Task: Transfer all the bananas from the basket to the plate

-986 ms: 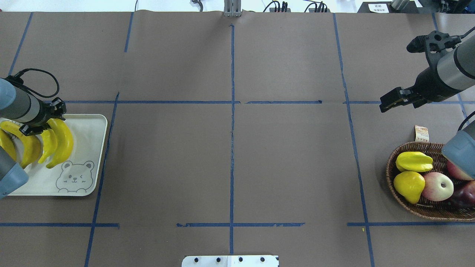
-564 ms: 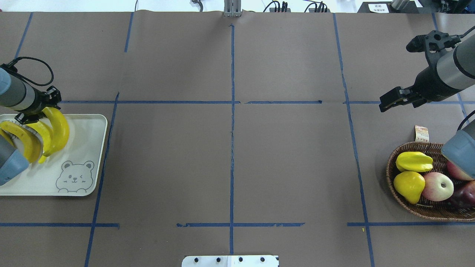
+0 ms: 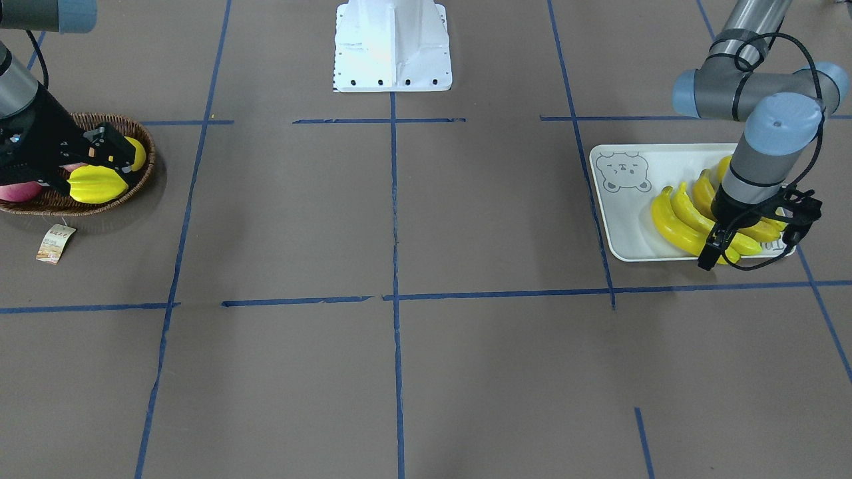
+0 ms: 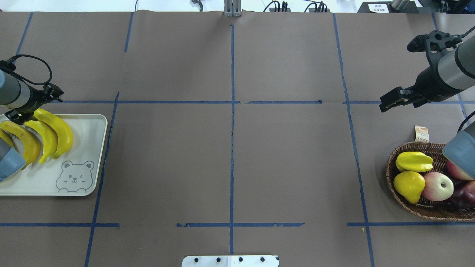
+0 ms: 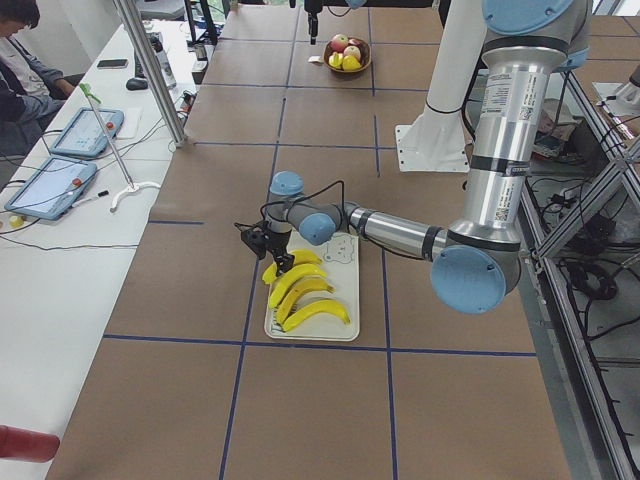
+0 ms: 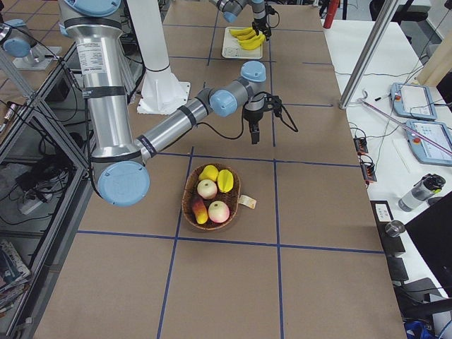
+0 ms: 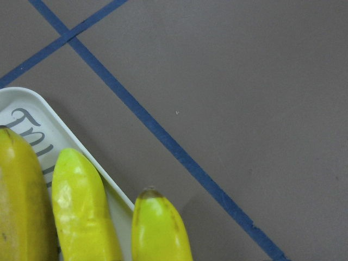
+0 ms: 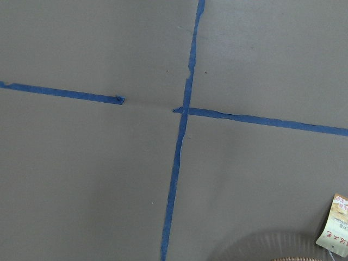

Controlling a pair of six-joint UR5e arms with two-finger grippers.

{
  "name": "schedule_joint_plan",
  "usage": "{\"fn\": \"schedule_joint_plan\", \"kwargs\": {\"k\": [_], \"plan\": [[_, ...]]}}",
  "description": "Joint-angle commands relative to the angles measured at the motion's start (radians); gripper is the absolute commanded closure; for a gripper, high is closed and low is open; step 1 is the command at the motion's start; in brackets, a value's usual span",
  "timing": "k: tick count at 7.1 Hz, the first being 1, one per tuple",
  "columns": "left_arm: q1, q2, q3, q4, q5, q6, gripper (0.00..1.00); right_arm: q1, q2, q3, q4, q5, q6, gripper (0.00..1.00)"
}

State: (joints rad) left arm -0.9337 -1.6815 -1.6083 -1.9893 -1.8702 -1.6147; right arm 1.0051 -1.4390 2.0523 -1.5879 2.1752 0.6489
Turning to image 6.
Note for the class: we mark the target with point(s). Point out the yellow banana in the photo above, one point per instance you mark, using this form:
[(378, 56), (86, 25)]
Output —
[(240, 32), (253, 43), (249, 41), (247, 36)]

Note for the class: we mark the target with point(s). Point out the yellow lemon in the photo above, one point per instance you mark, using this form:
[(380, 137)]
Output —
[(209, 172)]

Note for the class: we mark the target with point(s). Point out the stack of cloth books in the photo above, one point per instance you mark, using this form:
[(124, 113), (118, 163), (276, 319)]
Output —
[(15, 275)]

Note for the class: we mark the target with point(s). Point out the brown wicker basket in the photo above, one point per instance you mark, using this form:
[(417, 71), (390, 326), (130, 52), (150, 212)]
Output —
[(230, 198)]

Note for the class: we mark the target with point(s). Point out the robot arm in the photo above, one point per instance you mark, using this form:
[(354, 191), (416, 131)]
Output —
[(119, 159), (231, 9)]

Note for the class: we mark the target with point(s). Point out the yellow starfruit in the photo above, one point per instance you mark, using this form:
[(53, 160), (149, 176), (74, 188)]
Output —
[(225, 181)]

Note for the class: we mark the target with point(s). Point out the orange black electronics module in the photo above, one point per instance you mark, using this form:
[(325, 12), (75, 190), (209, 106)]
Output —
[(361, 145)]

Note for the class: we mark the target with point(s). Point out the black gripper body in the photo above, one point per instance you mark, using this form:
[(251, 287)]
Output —
[(257, 25), (253, 116)]

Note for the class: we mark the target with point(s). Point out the paper price tag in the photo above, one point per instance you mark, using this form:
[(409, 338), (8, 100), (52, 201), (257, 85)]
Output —
[(247, 201)]

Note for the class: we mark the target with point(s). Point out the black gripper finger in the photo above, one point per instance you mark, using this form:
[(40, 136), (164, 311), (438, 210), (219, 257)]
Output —
[(267, 33), (254, 133)]

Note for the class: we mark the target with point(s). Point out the red pink apple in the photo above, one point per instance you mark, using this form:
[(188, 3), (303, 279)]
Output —
[(218, 212)]

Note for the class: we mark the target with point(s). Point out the red yellow mango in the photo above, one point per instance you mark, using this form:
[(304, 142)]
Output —
[(199, 210)]

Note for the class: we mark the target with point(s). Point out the far blue teach pendant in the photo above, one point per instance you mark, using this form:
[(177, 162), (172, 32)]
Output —
[(413, 101)]

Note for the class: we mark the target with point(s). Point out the near blue teach pendant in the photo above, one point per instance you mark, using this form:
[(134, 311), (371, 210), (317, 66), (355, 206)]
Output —
[(429, 141)]

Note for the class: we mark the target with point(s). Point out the blue teach pendant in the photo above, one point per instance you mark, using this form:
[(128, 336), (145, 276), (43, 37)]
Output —
[(429, 141), (413, 101)]

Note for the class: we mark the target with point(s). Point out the clear water bottle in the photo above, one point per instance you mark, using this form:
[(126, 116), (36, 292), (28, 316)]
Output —
[(425, 188)]

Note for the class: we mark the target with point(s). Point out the white rectangular bear tray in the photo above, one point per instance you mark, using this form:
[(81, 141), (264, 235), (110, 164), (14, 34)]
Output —
[(232, 50)]

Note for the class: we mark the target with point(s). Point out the red cylinder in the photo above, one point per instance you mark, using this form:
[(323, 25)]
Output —
[(331, 11)]

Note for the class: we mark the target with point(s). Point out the aluminium frame post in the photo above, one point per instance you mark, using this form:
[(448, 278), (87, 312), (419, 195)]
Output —
[(380, 25)]

